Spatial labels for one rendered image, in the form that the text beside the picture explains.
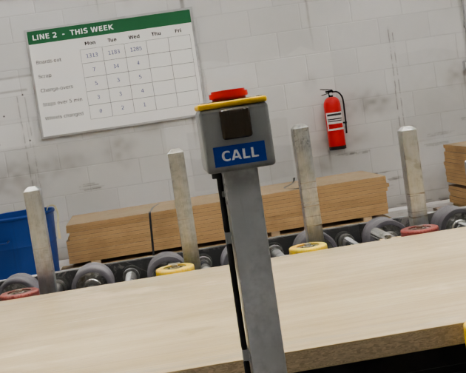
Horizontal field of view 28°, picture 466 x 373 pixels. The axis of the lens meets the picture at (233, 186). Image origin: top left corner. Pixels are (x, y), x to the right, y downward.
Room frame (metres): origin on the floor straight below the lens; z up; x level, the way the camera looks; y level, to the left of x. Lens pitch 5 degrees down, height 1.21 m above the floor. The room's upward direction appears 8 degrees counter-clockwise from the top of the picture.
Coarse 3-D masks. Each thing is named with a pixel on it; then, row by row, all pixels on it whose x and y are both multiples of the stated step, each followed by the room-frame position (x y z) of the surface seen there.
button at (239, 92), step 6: (222, 90) 0.94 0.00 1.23; (228, 90) 0.94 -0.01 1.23; (234, 90) 0.94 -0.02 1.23; (240, 90) 0.94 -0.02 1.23; (246, 90) 0.95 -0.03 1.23; (210, 96) 0.95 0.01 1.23; (216, 96) 0.94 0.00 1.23; (222, 96) 0.94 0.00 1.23; (228, 96) 0.94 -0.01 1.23; (234, 96) 0.94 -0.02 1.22; (240, 96) 0.94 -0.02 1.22
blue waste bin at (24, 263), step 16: (48, 208) 6.65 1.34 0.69; (0, 224) 6.23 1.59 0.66; (16, 224) 6.23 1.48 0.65; (48, 224) 6.39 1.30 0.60; (0, 240) 6.24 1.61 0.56; (16, 240) 6.24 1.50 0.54; (0, 256) 6.26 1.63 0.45; (16, 256) 6.24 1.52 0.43; (32, 256) 6.27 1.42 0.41; (0, 272) 6.28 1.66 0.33; (16, 272) 6.25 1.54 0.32; (32, 272) 6.27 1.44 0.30
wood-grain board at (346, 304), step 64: (320, 256) 1.80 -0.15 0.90; (384, 256) 1.70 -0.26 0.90; (448, 256) 1.61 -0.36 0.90; (0, 320) 1.62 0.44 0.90; (64, 320) 1.54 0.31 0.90; (128, 320) 1.47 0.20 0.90; (192, 320) 1.40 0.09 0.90; (320, 320) 1.28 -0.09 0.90; (384, 320) 1.23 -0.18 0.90; (448, 320) 1.18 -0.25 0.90
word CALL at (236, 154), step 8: (240, 144) 0.92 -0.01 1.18; (248, 144) 0.92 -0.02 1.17; (256, 144) 0.92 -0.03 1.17; (264, 144) 0.92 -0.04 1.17; (216, 152) 0.92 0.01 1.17; (224, 152) 0.92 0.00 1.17; (232, 152) 0.92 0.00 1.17; (240, 152) 0.92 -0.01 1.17; (248, 152) 0.92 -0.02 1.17; (256, 152) 0.92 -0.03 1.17; (264, 152) 0.92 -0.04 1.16; (216, 160) 0.92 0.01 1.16; (224, 160) 0.92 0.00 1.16; (232, 160) 0.92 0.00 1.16; (240, 160) 0.92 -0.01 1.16; (248, 160) 0.92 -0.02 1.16; (256, 160) 0.92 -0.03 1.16; (264, 160) 0.92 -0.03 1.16
